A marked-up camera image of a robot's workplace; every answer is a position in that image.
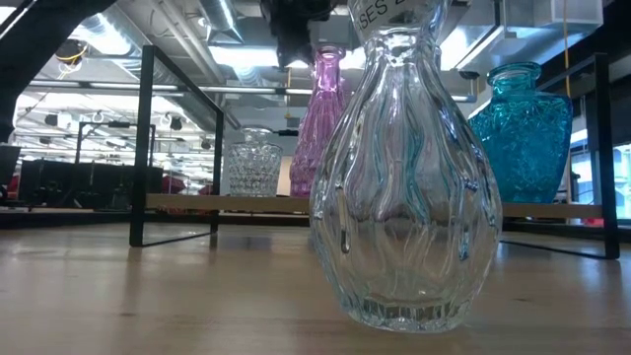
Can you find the slim-necked pink glass vase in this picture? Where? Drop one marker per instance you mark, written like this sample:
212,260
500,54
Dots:
315,148

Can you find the hobnail clear glass vase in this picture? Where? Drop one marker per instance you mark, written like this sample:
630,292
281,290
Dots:
254,167

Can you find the wavy ribbed clear glass vase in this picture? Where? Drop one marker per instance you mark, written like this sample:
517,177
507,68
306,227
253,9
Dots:
404,222

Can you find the teal glass vase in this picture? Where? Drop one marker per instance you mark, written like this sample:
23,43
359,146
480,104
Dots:
522,143

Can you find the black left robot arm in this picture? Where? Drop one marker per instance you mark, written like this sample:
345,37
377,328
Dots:
29,49

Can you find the grey ceiling pipe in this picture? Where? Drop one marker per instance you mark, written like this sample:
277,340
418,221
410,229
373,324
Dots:
98,86

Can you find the white ceiling air unit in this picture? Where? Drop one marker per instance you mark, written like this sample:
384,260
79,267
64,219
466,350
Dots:
567,15

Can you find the black office furniture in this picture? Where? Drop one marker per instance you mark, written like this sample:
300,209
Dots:
74,187

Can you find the silver ventilation duct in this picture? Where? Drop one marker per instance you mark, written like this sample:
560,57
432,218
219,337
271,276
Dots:
162,22

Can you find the wooden shelf with black frame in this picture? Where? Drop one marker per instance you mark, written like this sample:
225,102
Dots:
222,202

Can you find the black metal table frame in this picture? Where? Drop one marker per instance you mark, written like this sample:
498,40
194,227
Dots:
59,218

